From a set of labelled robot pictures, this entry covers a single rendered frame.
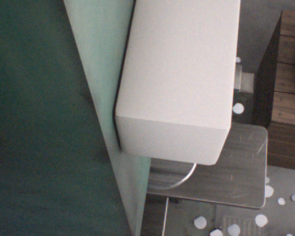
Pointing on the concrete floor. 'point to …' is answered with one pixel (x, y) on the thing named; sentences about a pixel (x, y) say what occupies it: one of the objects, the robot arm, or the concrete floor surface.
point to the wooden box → (282, 94)
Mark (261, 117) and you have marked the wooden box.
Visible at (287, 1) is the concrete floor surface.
